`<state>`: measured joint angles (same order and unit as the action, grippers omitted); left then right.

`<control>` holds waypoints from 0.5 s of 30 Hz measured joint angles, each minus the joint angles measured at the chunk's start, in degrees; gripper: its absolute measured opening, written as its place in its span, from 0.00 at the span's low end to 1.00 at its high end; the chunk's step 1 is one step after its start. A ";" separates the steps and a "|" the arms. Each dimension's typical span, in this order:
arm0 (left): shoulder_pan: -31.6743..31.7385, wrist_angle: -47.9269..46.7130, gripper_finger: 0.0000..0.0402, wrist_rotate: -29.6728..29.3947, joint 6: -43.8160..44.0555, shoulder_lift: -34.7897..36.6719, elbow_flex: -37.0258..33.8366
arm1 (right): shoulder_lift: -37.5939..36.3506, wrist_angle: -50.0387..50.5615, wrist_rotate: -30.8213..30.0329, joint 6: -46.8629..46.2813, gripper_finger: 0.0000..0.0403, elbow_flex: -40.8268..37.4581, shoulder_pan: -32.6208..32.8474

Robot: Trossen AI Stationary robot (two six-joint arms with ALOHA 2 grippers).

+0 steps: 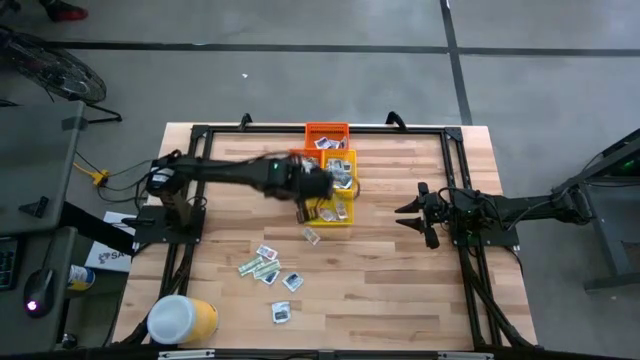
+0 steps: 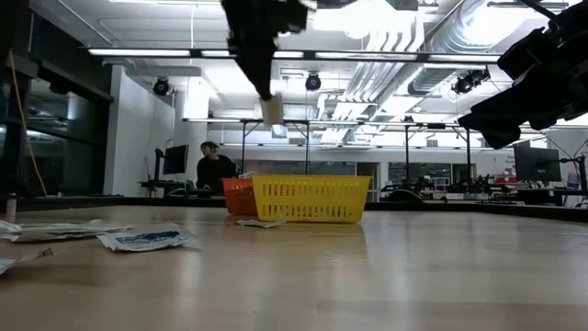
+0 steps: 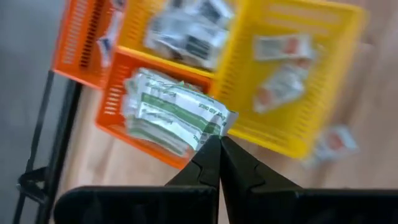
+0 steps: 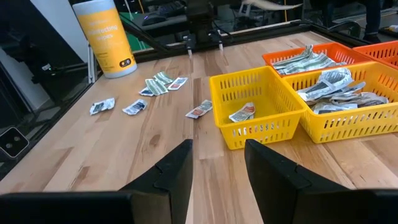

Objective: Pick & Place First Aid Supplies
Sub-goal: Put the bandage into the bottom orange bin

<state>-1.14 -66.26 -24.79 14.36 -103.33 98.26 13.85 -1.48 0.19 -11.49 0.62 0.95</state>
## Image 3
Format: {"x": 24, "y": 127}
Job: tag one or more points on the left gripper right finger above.
{"x": 245, "y": 174}

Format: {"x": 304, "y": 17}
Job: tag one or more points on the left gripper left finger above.
{"x": 202, "y": 168}

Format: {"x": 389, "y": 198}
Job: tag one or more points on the narrow pale strip packet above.
{"x": 334, "y": 143}

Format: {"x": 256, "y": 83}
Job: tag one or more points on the orange-red plastic basket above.
{"x": 112, "y": 93}
{"x": 74, "y": 46}

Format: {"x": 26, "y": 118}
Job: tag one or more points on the yellow plastic basket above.
{"x": 133, "y": 31}
{"x": 326, "y": 77}

